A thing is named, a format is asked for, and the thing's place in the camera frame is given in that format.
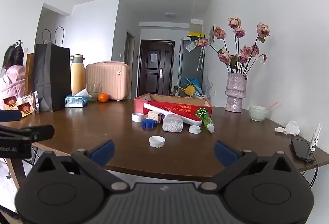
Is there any pale green bowl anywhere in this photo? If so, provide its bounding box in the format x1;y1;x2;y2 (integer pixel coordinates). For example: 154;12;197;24
248;105;268;122

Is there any blue tissue pack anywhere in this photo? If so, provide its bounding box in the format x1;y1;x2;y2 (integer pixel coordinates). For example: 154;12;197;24
65;88;89;107

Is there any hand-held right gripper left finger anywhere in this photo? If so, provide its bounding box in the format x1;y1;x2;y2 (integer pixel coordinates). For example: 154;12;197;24
32;140;130;191

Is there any large ribbed white lid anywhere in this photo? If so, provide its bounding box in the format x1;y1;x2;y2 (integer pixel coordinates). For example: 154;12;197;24
148;136;166;148

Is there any black paper bag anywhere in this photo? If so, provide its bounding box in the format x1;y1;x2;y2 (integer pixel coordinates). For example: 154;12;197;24
33;26;72;113

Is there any green vegetable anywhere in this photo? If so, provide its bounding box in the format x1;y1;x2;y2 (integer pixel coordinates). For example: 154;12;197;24
195;108;215;133

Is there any yellow plastic item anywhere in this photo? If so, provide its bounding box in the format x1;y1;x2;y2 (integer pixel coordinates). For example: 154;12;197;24
180;84;196;96

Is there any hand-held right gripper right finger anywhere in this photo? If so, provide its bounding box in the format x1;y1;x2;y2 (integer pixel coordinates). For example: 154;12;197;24
199;140;300;192

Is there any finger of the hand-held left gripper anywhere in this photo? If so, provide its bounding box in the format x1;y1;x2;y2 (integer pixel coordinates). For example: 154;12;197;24
0;110;22;122
0;125;55;142

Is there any crumpled white tissue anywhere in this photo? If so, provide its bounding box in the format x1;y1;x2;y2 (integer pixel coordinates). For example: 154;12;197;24
275;120;300;136

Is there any yellow box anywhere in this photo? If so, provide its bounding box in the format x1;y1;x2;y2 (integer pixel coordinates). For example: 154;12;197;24
188;31;205;40

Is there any red white package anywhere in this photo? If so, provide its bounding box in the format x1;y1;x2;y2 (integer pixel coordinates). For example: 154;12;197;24
143;103;203;126

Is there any yellow thermos bottle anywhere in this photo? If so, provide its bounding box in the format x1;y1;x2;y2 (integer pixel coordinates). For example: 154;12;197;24
70;54;85;95

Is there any clear container of white beads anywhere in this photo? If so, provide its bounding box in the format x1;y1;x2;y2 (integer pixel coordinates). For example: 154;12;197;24
162;114;184;132

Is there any white square jar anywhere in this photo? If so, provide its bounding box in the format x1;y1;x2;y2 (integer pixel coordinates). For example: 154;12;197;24
147;110;161;121

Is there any grey interior door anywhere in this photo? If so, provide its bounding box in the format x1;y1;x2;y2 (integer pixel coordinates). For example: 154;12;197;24
125;29;135;65

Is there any pale lavender bunch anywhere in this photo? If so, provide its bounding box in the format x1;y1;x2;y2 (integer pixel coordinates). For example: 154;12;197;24
203;75;215;93

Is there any pink textured vase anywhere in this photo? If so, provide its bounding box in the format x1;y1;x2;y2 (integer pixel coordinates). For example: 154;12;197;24
225;72;248;113

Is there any red cardboard box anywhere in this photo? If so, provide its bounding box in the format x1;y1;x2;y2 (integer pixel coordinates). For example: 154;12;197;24
134;93;213;121

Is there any dark brown entrance door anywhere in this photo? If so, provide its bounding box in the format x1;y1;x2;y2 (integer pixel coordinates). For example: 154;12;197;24
137;39;175;97

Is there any dried pink rose bouquet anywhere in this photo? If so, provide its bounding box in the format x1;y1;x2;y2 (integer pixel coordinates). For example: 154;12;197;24
195;17;270;76

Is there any clear glass cup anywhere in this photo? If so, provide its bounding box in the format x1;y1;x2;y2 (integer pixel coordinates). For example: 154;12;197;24
86;82;102;101

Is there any small white spray bottle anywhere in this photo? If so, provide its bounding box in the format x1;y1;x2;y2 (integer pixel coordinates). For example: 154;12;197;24
310;123;323;152

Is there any pink spoon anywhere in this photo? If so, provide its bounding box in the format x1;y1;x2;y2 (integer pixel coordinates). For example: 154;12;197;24
266;100;280;111

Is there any pink hard-shell suitcase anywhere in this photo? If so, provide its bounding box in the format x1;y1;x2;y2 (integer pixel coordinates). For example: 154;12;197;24
85;61;132;101

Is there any brown paper bag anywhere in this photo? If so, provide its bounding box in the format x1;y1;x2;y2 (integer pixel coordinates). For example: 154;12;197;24
25;53;35;96

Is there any clear folded umbrella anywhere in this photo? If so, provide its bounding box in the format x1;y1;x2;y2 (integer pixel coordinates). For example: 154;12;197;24
197;45;206;72

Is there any blue lid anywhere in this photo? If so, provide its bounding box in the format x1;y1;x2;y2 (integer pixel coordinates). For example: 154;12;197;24
141;118;157;128

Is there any grey refrigerator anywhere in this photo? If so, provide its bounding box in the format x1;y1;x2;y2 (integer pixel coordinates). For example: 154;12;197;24
178;37;205;97

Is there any red and yellow snack packet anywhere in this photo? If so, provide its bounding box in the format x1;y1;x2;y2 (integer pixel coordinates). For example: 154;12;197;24
2;97;18;111
17;103;36;118

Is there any black charging cable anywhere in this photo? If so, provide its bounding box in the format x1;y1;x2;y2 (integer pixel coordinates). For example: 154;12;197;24
302;160;320;188

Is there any black smartphone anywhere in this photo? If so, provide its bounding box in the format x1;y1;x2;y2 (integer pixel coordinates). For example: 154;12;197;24
290;138;315;163

